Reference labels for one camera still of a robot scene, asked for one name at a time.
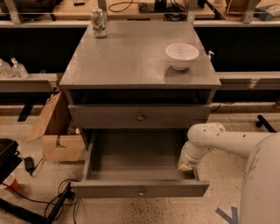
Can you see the grey drawer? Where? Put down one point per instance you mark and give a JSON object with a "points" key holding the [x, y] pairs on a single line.
{"points": [[138, 116], [137, 163]]}

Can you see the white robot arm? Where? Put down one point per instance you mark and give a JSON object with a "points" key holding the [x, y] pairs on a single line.
{"points": [[260, 194]]}

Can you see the grey drawer cabinet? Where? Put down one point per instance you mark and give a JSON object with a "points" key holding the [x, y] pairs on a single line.
{"points": [[130, 67]]}

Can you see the grey top drawer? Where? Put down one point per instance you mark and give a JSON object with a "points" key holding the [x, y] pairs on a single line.
{"points": [[138, 116]]}

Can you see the white bowl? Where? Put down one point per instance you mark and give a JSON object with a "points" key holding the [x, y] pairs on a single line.
{"points": [[181, 56]]}

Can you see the white pump bottle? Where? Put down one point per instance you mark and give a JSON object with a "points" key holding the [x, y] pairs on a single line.
{"points": [[210, 55]]}

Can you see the brown cardboard box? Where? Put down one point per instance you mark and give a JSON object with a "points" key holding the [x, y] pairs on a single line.
{"points": [[59, 144]]}

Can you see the black power adapter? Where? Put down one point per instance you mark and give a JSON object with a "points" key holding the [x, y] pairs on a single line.
{"points": [[28, 164]]}

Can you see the green white drink can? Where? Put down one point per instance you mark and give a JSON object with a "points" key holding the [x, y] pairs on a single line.
{"points": [[98, 23]]}

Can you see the red plastic cup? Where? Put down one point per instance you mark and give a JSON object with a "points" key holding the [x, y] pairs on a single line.
{"points": [[10, 184]]}

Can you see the black bin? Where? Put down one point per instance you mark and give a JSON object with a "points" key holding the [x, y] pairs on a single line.
{"points": [[9, 157]]}

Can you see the black stand leg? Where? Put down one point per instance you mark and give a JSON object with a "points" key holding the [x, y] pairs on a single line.
{"points": [[43, 212]]}

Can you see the clear sanitizer bottle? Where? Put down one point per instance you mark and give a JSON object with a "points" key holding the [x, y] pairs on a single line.
{"points": [[19, 69], [5, 69]]}

